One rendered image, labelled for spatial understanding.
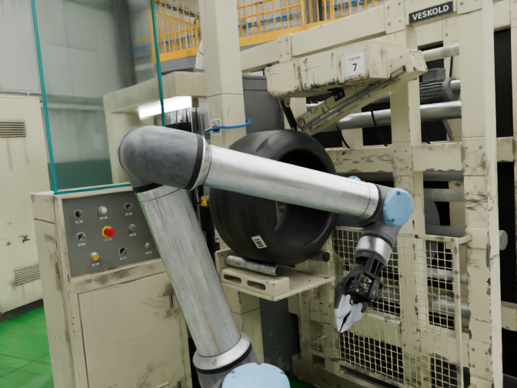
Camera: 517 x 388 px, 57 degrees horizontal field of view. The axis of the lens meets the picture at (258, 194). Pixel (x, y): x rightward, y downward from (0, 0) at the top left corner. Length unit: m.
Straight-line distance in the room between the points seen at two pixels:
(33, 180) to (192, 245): 4.11
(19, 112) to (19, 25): 7.84
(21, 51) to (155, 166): 11.80
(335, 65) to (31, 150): 3.67
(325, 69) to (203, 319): 1.29
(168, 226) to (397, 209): 0.53
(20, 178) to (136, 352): 3.00
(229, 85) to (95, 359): 1.35
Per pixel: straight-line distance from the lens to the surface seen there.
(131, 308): 2.31
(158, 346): 2.43
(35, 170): 5.15
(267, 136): 1.92
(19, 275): 5.07
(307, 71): 2.17
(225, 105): 2.21
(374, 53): 2.00
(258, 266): 2.00
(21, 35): 12.80
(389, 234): 1.32
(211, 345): 1.18
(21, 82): 12.50
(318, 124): 2.31
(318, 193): 1.05
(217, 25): 2.26
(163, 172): 0.94
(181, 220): 1.07
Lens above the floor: 1.40
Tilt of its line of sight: 6 degrees down
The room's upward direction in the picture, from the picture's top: 4 degrees counter-clockwise
